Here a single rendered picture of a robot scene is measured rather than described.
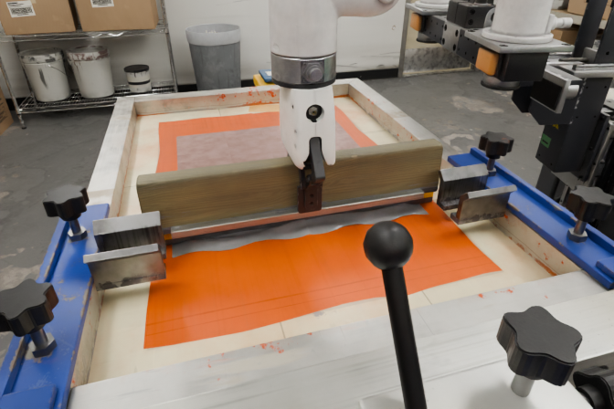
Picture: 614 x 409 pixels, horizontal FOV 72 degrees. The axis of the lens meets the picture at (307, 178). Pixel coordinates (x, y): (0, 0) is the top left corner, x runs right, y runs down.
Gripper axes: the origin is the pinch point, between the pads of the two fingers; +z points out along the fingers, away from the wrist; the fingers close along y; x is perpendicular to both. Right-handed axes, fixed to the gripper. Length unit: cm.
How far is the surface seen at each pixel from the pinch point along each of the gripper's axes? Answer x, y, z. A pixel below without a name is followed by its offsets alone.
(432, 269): -12.3, -13.7, 5.5
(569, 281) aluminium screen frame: -22.7, -22.6, 2.0
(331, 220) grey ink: -3.6, -1.2, 5.1
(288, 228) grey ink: 2.7, -1.5, 5.1
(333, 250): -2.0, -7.0, 5.5
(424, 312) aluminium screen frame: -5.9, -22.3, 2.0
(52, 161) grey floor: 110, 243, 101
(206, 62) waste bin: -3, 310, 58
